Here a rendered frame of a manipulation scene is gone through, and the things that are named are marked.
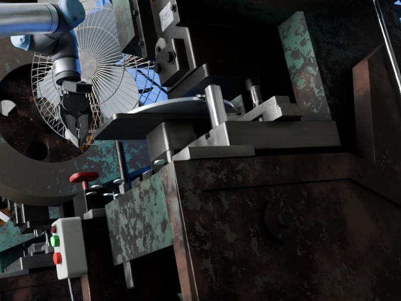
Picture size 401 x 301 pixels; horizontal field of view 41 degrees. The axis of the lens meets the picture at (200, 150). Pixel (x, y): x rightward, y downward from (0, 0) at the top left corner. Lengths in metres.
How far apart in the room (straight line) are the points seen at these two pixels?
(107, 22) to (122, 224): 1.12
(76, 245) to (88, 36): 1.09
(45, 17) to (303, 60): 0.63
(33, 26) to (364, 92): 0.79
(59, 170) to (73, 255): 1.27
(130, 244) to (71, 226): 0.16
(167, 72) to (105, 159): 1.36
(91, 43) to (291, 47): 1.02
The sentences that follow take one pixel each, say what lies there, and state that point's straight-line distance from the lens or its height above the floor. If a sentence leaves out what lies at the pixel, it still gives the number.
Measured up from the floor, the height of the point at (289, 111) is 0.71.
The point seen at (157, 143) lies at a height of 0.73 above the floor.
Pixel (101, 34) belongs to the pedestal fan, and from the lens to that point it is 2.17.
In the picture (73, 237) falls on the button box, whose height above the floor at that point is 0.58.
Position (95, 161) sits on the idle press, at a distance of 2.57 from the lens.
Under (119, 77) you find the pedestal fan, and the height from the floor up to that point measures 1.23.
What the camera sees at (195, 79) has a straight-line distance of 1.24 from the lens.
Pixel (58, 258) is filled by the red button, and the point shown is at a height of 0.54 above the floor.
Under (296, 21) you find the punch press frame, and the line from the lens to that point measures 1.35.
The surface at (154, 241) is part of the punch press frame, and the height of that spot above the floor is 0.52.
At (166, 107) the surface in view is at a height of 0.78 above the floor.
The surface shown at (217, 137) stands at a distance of 1.03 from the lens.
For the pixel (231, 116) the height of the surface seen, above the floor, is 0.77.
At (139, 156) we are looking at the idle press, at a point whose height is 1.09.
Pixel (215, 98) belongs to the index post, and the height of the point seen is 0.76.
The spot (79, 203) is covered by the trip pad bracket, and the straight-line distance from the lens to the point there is 1.42.
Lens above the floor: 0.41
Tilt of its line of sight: 14 degrees up
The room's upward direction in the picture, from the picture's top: 11 degrees counter-clockwise
